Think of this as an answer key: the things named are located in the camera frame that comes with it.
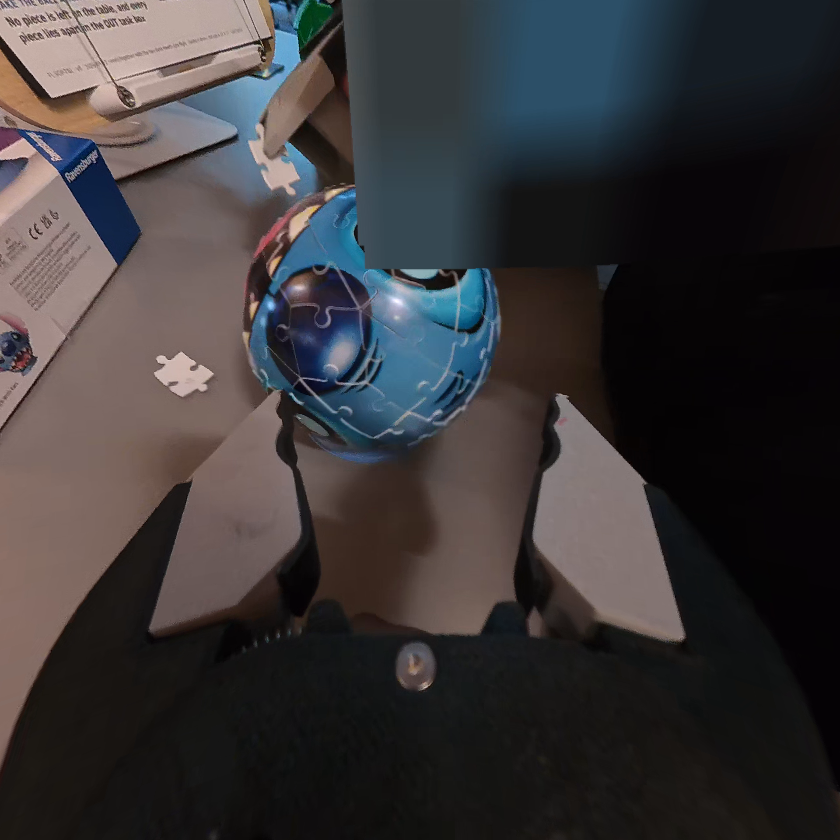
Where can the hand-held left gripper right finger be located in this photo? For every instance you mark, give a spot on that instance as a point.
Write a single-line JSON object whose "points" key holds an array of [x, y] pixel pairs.
{"points": [[597, 538]]}

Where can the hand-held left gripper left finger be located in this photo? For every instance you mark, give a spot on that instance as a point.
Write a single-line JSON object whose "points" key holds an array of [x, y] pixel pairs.
{"points": [[229, 538]]}

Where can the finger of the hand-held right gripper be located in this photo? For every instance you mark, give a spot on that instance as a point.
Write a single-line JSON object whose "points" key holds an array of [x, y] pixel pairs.
{"points": [[305, 98]]}

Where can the joined strip of puzzle pieces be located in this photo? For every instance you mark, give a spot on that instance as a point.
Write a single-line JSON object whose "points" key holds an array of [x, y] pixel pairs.
{"points": [[279, 172]]}

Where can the blue cartoon puzzle ball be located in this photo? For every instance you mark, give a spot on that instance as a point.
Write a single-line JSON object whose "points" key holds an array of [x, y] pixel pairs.
{"points": [[328, 328]]}

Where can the single white-backed puzzle piece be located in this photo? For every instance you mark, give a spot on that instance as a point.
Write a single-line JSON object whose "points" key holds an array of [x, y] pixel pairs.
{"points": [[184, 375]]}

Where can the white and blue puzzle box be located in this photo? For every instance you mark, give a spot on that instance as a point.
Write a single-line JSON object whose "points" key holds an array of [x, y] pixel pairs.
{"points": [[46, 262]]}

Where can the green plastic object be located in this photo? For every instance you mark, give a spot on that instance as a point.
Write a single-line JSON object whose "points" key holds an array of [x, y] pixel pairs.
{"points": [[315, 19]]}

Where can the printed instruction sheet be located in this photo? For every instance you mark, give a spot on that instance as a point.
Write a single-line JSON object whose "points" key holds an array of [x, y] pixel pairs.
{"points": [[131, 39]]}

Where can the wooden sheet holder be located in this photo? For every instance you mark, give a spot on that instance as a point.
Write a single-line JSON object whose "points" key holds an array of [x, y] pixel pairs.
{"points": [[39, 108]]}

